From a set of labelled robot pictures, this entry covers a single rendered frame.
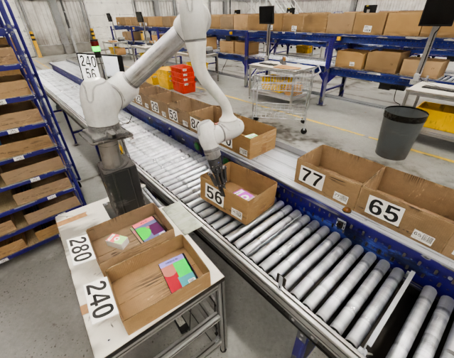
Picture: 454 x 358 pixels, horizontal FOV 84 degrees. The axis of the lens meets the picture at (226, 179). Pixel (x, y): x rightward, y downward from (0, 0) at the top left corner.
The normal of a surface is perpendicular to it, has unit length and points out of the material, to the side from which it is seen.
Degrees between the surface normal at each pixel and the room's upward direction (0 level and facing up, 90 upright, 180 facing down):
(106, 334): 0
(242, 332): 0
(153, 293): 2
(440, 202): 89
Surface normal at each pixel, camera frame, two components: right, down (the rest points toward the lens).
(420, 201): -0.75, 0.36
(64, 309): -0.02, -0.83
